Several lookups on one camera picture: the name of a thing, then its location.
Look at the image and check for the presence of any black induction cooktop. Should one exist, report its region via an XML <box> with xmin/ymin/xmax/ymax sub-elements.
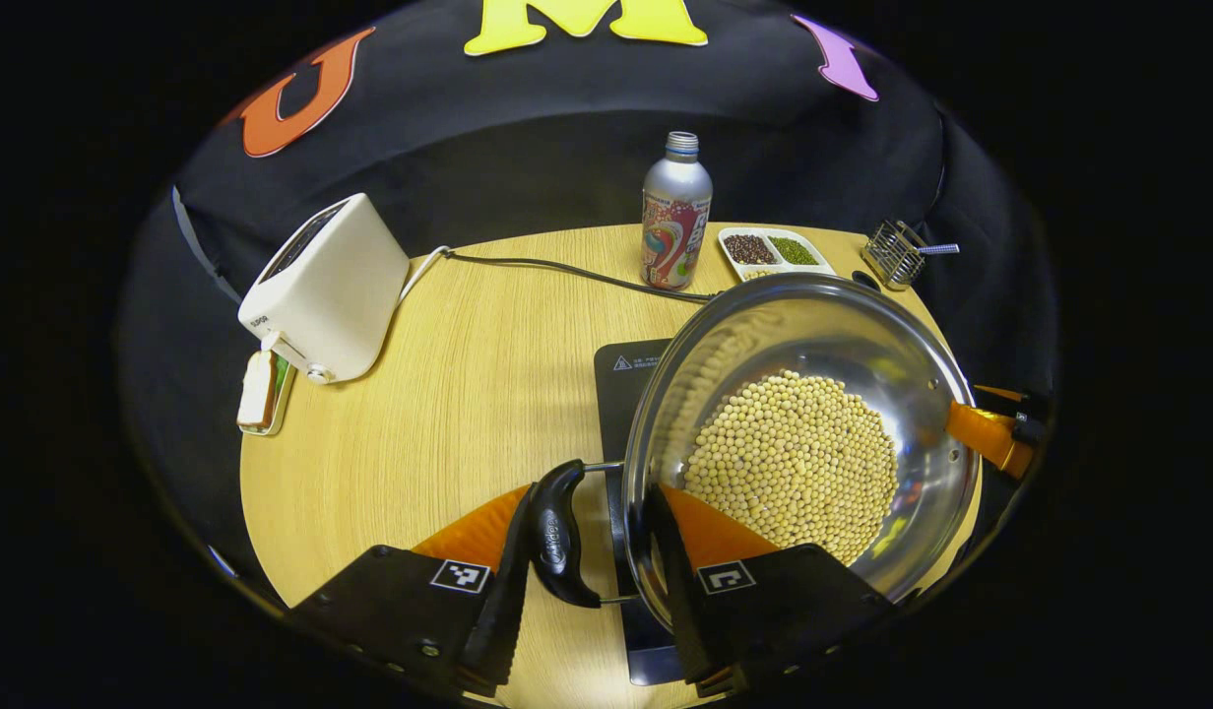
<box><xmin>594</xmin><ymin>338</ymin><xmax>686</xmax><ymax>687</ymax></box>

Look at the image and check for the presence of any silver drink bottle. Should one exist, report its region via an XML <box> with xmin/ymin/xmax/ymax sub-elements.
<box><xmin>641</xmin><ymin>131</ymin><xmax>714</xmax><ymax>290</ymax></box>

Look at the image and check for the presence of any white divided tray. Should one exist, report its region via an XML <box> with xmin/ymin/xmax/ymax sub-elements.
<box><xmin>717</xmin><ymin>226</ymin><xmax>836</xmax><ymax>284</ymax></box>

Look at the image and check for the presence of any sandwich with lettuce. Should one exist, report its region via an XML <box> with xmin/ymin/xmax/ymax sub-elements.
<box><xmin>236</xmin><ymin>350</ymin><xmax>285</xmax><ymax>429</ymax></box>

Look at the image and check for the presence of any stainless steel pot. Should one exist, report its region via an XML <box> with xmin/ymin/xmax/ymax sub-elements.
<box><xmin>524</xmin><ymin>273</ymin><xmax>984</xmax><ymax>631</ymax></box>

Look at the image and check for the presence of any pile of red beans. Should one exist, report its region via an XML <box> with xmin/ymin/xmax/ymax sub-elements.
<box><xmin>724</xmin><ymin>233</ymin><xmax>777</xmax><ymax>266</ymax></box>

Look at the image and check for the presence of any wire utensil holder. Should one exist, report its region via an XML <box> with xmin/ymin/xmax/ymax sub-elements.
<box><xmin>861</xmin><ymin>219</ymin><xmax>930</xmax><ymax>292</ymax></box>

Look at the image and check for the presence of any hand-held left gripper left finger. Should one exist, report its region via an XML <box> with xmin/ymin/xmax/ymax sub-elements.
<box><xmin>289</xmin><ymin>481</ymin><xmax>541</xmax><ymax>698</ymax></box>

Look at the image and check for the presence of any black power cable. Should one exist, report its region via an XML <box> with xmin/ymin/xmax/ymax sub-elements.
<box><xmin>439</xmin><ymin>249</ymin><xmax>718</xmax><ymax>302</ymax></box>

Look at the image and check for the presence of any pale green plate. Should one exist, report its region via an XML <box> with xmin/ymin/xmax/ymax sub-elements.
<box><xmin>236</xmin><ymin>350</ymin><xmax>298</xmax><ymax>437</ymax></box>

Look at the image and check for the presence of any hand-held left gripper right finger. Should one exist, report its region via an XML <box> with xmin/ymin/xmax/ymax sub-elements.
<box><xmin>644</xmin><ymin>483</ymin><xmax>895</xmax><ymax>698</ymax></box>

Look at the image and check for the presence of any white toaster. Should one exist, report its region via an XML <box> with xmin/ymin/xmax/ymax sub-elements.
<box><xmin>237</xmin><ymin>192</ymin><xmax>412</xmax><ymax>385</ymax></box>

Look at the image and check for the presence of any white toaster cord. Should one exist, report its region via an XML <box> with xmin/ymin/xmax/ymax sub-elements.
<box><xmin>398</xmin><ymin>244</ymin><xmax>454</xmax><ymax>304</ymax></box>

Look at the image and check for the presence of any pile of yellow soybeans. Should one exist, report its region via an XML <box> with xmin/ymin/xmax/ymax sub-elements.
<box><xmin>683</xmin><ymin>369</ymin><xmax>900</xmax><ymax>567</ymax></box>

